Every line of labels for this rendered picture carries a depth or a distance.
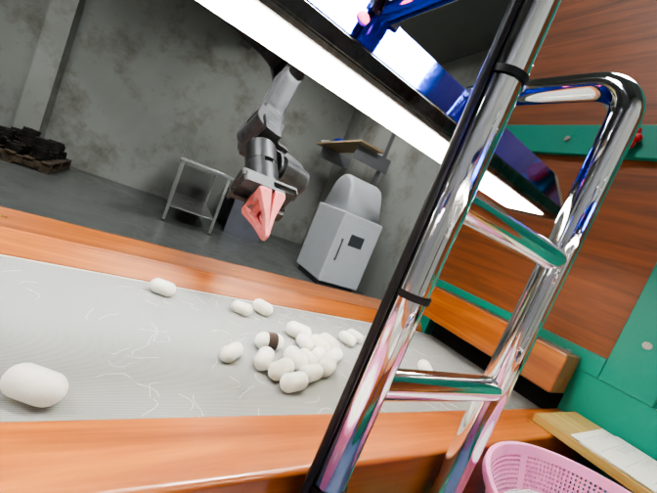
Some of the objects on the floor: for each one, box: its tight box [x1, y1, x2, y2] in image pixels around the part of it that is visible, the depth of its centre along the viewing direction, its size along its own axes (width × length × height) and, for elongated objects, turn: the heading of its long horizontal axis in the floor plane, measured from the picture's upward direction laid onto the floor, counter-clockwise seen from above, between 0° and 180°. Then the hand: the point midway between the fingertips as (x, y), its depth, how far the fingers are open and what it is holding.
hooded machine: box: [296, 174, 382, 292], centre depth 474 cm, size 83×68×149 cm
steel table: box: [161, 150, 234, 235], centre depth 537 cm, size 70×186×95 cm, turn 130°
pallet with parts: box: [0, 125, 71, 174], centre depth 471 cm, size 88×122×44 cm
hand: (264, 234), depth 52 cm, fingers closed
